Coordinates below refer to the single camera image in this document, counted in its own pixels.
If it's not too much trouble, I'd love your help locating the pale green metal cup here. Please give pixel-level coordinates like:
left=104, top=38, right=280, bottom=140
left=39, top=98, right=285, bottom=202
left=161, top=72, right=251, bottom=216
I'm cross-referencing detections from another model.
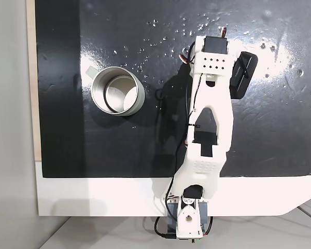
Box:
left=86, top=65, right=147, bottom=118

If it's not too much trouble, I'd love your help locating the black glossy table mat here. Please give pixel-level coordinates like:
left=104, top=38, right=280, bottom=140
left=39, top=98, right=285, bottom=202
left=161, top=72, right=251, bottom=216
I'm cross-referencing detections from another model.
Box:
left=34, top=0, right=311, bottom=179

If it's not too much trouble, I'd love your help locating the black cable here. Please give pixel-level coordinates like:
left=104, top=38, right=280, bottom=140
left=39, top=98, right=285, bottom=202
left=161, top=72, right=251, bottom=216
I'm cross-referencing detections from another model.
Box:
left=153, top=43, right=214, bottom=240

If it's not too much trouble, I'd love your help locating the black oval camera box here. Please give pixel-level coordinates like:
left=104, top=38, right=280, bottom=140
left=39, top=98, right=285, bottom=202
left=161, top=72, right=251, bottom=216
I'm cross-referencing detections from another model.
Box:
left=229, top=51, right=259, bottom=101

